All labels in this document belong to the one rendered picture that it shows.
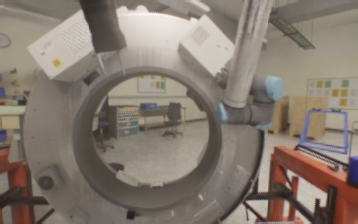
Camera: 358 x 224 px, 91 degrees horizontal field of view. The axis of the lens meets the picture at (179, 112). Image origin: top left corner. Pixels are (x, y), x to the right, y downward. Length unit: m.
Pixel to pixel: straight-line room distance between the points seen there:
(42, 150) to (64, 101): 0.31
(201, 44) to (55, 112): 0.87
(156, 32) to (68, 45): 0.44
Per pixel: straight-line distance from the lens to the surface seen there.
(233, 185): 1.21
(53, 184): 1.24
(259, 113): 0.78
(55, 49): 1.01
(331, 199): 1.43
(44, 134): 1.25
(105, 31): 0.48
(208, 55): 0.93
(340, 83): 9.48
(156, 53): 1.04
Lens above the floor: 1.43
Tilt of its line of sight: 6 degrees down
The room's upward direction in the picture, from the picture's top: 1 degrees clockwise
